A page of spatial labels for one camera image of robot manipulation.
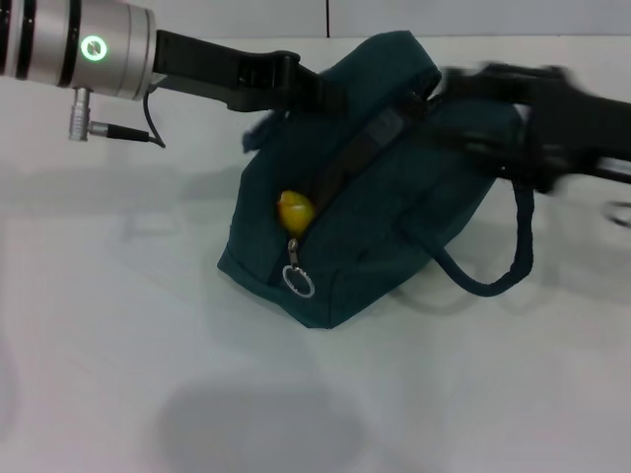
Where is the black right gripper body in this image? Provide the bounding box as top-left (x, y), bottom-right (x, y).
top-left (521, 90), bottom-right (631, 194)

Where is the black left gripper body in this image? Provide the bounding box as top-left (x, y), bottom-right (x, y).
top-left (147, 28), bottom-right (303, 114)

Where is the yellow banana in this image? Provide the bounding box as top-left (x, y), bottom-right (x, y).
top-left (276, 190), bottom-right (318, 236)

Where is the dark teal fabric bag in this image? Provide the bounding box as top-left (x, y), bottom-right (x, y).
top-left (216, 30), bottom-right (537, 330)

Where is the dark right arm cable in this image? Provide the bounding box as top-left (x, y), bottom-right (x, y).
top-left (602, 198), bottom-right (631, 229)

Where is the dark arm cable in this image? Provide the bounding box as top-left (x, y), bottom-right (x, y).
top-left (602, 198), bottom-right (631, 229)
top-left (90, 95), bottom-right (168, 150)

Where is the dark left arm cable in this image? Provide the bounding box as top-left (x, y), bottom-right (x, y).
top-left (90, 95), bottom-right (168, 150)

